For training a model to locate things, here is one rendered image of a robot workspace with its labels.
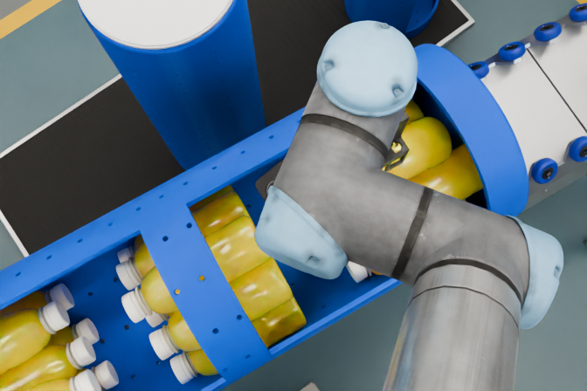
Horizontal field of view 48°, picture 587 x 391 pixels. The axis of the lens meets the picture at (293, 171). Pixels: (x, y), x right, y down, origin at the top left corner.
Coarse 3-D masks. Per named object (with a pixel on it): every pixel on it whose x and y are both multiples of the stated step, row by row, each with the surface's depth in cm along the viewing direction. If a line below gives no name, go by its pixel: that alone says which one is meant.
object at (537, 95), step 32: (576, 32) 120; (544, 64) 118; (576, 64) 118; (512, 96) 117; (544, 96) 117; (576, 96) 116; (512, 128) 115; (544, 128) 115; (576, 128) 115; (544, 192) 118
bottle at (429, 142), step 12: (420, 120) 90; (432, 120) 90; (408, 132) 87; (420, 132) 88; (432, 132) 88; (444, 132) 89; (408, 144) 86; (420, 144) 87; (432, 144) 88; (444, 144) 89; (408, 156) 85; (420, 156) 87; (432, 156) 88; (444, 156) 90; (396, 168) 84; (408, 168) 86; (420, 168) 88
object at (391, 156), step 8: (400, 120) 64; (400, 128) 67; (400, 136) 70; (392, 144) 72; (400, 144) 70; (392, 152) 73; (400, 152) 70; (392, 160) 70; (400, 160) 74; (384, 168) 74
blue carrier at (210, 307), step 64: (448, 64) 87; (448, 128) 101; (192, 192) 84; (256, 192) 106; (512, 192) 87; (64, 256) 83; (192, 256) 79; (128, 320) 104; (192, 320) 78; (320, 320) 87; (128, 384) 100; (192, 384) 95
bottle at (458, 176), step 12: (456, 156) 92; (468, 156) 92; (432, 168) 92; (444, 168) 91; (456, 168) 91; (468, 168) 91; (420, 180) 91; (432, 180) 91; (444, 180) 91; (456, 180) 91; (468, 180) 91; (444, 192) 91; (456, 192) 91; (468, 192) 92
